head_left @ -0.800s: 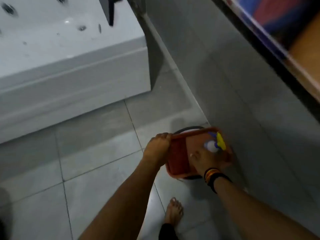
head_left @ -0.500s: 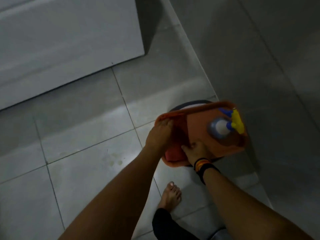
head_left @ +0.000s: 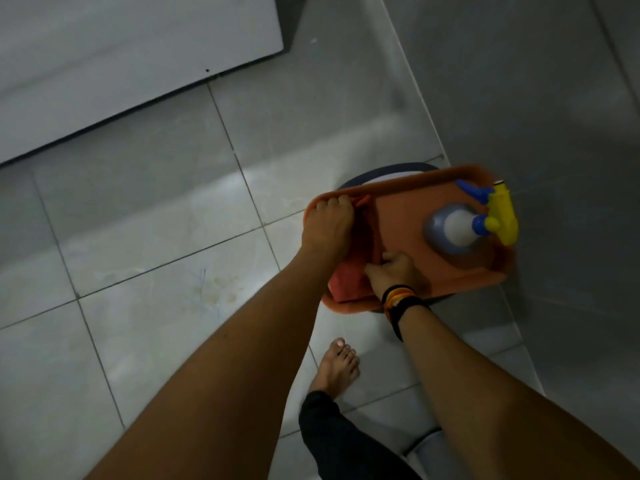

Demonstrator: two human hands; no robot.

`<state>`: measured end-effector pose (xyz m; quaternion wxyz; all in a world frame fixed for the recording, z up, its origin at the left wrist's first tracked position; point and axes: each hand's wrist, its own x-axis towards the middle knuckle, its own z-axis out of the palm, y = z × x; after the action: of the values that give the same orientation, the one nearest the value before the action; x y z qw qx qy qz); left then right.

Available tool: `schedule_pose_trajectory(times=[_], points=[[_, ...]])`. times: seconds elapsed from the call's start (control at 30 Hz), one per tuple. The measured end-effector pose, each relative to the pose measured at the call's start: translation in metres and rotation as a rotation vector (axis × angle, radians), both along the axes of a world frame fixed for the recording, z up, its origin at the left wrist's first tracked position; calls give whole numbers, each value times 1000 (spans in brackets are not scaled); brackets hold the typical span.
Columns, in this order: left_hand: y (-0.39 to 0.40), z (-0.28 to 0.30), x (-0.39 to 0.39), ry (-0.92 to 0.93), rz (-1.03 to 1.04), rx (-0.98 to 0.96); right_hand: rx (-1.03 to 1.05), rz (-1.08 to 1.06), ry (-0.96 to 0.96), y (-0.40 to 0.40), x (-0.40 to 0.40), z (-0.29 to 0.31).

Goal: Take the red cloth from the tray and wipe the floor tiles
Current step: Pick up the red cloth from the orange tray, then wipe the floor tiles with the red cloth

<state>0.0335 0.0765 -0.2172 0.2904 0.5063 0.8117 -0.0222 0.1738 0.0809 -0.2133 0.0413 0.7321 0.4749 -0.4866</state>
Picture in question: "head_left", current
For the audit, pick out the dark round bucket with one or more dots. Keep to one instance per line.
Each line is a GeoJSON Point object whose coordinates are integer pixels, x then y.
{"type": "Point", "coordinates": [387, 170]}

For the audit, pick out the person's left forearm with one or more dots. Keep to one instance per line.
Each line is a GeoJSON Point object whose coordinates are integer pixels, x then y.
{"type": "Point", "coordinates": [230, 374]}

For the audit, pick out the person's left fingers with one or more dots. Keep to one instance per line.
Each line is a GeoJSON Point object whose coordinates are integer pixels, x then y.
{"type": "Point", "coordinates": [334, 202]}

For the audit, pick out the person's right thumb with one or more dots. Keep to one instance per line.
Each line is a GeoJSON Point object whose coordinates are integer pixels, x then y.
{"type": "Point", "coordinates": [372, 274]}

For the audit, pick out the orange plastic tray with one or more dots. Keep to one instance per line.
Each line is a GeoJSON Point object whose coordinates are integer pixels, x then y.
{"type": "Point", "coordinates": [405, 219]}

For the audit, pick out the person's right hand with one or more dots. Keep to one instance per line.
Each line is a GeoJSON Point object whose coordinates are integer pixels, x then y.
{"type": "Point", "coordinates": [397, 274]}

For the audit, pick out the spray bottle with yellow trigger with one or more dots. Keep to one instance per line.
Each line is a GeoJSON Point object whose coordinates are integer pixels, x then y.
{"type": "Point", "coordinates": [457, 227]}

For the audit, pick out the white door panel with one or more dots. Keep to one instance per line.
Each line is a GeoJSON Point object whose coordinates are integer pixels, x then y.
{"type": "Point", "coordinates": [100, 59]}

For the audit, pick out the red cloth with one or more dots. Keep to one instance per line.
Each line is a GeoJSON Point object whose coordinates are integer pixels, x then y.
{"type": "Point", "coordinates": [357, 274]}

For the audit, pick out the person's bare foot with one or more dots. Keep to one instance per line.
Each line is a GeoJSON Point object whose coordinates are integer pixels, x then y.
{"type": "Point", "coordinates": [336, 369]}

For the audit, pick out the person's left hand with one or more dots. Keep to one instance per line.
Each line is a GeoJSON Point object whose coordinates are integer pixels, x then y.
{"type": "Point", "coordinates": [327, 229]}

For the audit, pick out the person's right forearm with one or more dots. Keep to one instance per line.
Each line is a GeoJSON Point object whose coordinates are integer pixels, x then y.
{"type": "Point", "coordinates": [490, 409]}

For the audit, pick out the person's black trouser leg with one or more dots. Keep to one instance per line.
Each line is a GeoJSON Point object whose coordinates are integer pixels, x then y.
{"type": "Point", "coordinates": [340, 444]}

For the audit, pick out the orange striped wristband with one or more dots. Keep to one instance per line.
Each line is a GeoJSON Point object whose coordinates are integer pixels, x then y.
{"type": "Point", "coordinates": [397, 298]}

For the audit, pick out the black wristband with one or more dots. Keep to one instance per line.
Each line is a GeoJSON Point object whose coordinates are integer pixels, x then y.
{"type": "Point", "coordinates": [407, 309]}

